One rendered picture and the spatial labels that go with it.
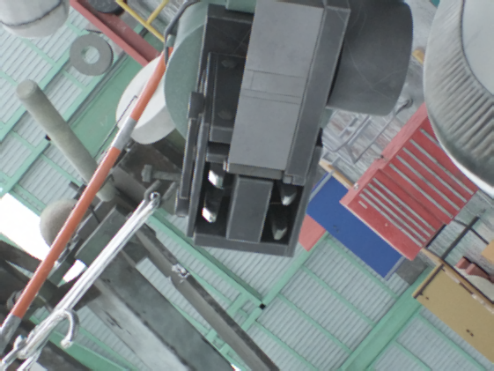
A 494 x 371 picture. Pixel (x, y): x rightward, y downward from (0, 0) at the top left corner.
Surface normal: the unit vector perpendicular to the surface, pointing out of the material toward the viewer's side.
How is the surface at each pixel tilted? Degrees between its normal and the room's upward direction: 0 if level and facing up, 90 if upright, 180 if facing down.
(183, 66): 65
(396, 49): 93
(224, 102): 137
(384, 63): 80
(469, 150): 89
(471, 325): 90
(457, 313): 90
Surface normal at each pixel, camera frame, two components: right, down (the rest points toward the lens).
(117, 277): 0.57, -0.49
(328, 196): 0.12, 0.14
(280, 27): 0.00, 0.59
